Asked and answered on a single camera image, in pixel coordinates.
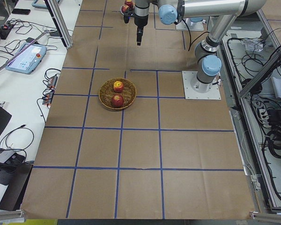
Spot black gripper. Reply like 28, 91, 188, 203
134, 0, 148, 45
123, 9, 134, 23

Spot yellow red apple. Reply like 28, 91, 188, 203
113, 81, 124, 93

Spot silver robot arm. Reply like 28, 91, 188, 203
124, 0, 265, 93

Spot red apple on plate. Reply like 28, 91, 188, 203
121, 5, 130, 14
125, 0, 133, 8

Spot brown wicker basket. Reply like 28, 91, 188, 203
99, 78, 136, 111

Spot dark red apple in basket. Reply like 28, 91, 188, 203
111, 94, 125, 108

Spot orange usb hub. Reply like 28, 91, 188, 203
42, 91, 54, 107
47, 75, 58, 89

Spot black phone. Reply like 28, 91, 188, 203
12, 8, 31, 15

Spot blue teach pendant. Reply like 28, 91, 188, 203
5, 44, 47, 74

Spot crumpled white paper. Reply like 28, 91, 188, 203
240, 38, 263, 53

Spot white power strip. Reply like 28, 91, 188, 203
257, 105, 271, 128

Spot grey docking hub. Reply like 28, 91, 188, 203
0, 149, 26, 168

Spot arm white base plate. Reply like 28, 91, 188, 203
182, 71, 221, 100
176, 17, 204, 31

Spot aluminium frame post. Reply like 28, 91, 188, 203
45, 0, 73, 49

